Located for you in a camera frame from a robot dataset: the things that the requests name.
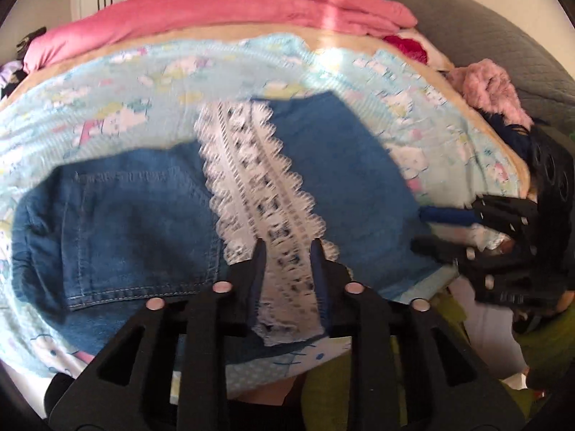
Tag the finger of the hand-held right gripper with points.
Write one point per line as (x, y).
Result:
(442, 251)
(449, 215)

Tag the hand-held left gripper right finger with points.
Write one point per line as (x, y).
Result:
(318, 278)

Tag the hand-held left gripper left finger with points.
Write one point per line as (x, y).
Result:
(255, 285)

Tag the blue denim pants lace hem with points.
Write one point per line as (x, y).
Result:
(134, 233)

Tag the dark blue knit cloth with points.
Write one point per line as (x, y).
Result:
(512, 137)

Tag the pink fluffy cloth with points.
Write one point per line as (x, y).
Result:
(489, 90)

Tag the yellow-green cloth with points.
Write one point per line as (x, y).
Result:
(543, 350)

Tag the red cloth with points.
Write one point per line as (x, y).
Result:
(406, 49)

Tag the grey quilted headboard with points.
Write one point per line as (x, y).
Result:
(485, 27)

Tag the cartoon cat printed blanket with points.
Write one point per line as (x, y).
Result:
(112, 98)

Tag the pink duvet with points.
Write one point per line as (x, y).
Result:
(202, 13)

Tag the pile of clothes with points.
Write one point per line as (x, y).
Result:
(11, 78)

